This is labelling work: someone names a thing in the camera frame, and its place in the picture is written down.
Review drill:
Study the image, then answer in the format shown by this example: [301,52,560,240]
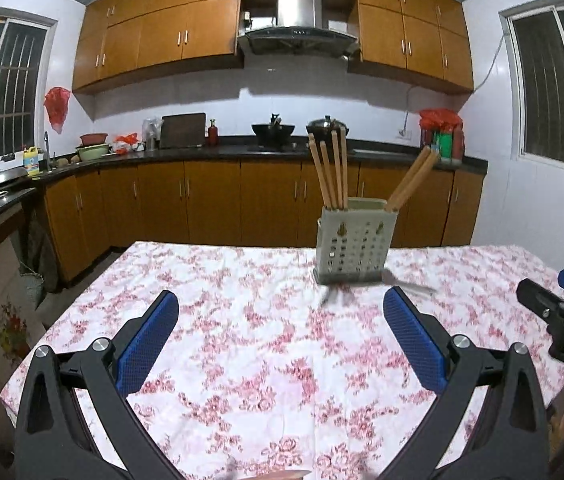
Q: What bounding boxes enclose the red basin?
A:
[80,133,107,146]

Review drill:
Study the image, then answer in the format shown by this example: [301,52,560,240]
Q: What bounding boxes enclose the barred window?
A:
[502,0,564,169]
[0,5,59,172]

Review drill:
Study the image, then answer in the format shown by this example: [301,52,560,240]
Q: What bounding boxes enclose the floral pink white tablecloth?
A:
[0,239,564,480]

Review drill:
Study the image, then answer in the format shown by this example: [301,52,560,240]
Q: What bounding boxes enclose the steel faucet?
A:
[43,130,52,171]

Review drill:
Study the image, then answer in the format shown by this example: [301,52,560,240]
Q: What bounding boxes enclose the brown upper kitchen cabinets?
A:
[73,0,474,94]

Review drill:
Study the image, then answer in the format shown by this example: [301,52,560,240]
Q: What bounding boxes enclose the green basin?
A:
[77,143,110,162]

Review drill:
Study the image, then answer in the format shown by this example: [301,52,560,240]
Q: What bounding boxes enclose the red hanging plastic bag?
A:
[43,87,72,134]

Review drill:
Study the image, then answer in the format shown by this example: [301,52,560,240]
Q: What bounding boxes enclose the brown kitchen cabinets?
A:
[43,157,486,283]
[73,0,474,94]

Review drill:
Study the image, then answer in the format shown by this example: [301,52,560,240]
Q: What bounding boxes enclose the wooden chopstick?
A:
[308,133,332,209]
[384,145,433,213]
[340,126,348,210]
[331,130,344,209]
[320,141,337,209]
[390,148,442,213]

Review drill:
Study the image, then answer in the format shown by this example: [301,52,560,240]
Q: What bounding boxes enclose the steel range hood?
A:
[238,0,360,60]

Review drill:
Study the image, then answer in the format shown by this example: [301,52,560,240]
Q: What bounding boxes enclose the red plastic bag on counter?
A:
[112,132,144,155]

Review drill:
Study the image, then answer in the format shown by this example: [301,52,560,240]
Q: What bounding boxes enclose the wooden chopstick in holder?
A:
[384,145,433,213]
[390,148,442,213]

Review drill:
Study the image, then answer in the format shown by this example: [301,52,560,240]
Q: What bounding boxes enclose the yellow detergent bottle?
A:
[23,146,40,177]

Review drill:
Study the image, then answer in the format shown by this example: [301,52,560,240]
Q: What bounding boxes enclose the brown lower kitchen cabinets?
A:
[43,157,486,283]

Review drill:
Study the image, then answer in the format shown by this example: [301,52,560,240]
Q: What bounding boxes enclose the pale green perforated utensil holder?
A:
[314,197,398,286]

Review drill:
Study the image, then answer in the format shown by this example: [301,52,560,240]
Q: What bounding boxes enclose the black wok on stove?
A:
[250,114,295,148]

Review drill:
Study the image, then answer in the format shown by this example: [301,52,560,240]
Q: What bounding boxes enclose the red plastic bag with bottles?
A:
[419,108,465,165]

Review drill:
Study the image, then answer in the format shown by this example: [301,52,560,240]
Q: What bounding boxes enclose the left barred window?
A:
[0,5,59,172]

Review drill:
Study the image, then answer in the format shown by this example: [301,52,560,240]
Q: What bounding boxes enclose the black pot with lid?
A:
[306,115,349,139]

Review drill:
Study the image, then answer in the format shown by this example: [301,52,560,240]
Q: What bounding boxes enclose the dark wooden cutting board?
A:
[160,113,206,150]

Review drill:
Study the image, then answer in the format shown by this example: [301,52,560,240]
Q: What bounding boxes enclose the red bottle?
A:
[206,119,219,146]

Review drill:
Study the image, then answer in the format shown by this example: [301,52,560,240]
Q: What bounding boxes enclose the right barred window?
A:
[502,0,564,169]

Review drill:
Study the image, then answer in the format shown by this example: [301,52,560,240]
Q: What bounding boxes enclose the clear glass jar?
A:
[142,117,163,151]

